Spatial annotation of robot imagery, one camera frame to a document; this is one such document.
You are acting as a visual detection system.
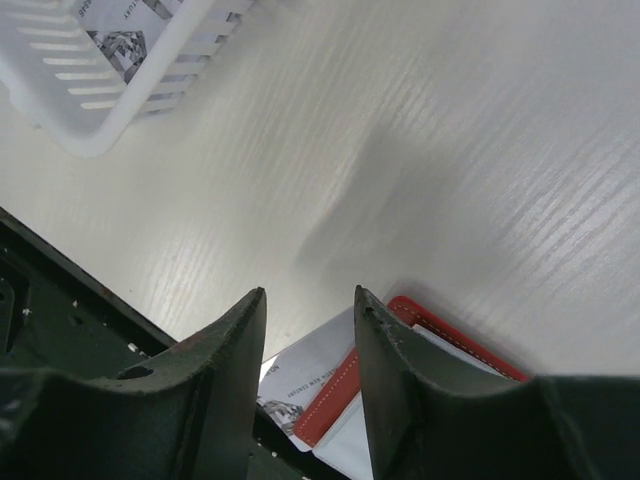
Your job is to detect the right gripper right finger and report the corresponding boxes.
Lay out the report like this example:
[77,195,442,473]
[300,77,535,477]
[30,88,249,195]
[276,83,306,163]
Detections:
[354,287,639,479]

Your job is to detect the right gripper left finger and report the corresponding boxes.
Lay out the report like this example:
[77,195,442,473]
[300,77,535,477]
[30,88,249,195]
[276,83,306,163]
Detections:
[1,288,266,479]

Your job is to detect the red leather card holder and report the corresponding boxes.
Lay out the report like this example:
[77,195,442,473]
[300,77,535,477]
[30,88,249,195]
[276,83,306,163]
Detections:
[294,296,529,479]

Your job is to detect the silver card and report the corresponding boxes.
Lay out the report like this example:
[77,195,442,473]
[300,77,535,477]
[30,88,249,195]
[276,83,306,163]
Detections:
[257,307,354,452]

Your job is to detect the white plastic basket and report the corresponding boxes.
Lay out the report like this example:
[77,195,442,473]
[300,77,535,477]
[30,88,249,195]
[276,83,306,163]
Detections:
[1,1,252,158]

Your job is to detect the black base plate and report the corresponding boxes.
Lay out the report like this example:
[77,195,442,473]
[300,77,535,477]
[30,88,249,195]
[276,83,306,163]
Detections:
[1,213,337,479]

